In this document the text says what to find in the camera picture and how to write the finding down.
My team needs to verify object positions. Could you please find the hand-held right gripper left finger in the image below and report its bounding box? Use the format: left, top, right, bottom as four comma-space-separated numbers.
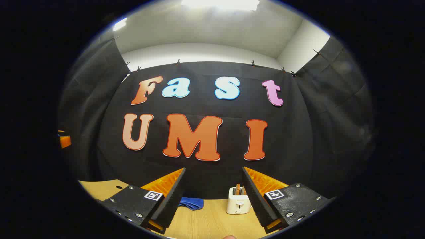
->
100, 168, 186, 234

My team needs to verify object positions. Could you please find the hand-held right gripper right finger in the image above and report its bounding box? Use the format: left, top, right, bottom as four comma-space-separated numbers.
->
241, 167, 332, 234

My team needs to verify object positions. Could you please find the blue cloth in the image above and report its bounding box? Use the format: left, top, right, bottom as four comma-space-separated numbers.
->
178, 197, 204, 211

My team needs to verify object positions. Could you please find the cream toaster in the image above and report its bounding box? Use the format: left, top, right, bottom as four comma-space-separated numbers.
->
226, 187, 251, 215

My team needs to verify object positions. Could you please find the black backdrop cloth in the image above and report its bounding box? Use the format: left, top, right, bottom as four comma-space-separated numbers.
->
58, 32, 376, 201

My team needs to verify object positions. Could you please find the ceiling light panel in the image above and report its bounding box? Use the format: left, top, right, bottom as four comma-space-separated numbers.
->
113, 18, 128, 32
181, 0, 260, 11

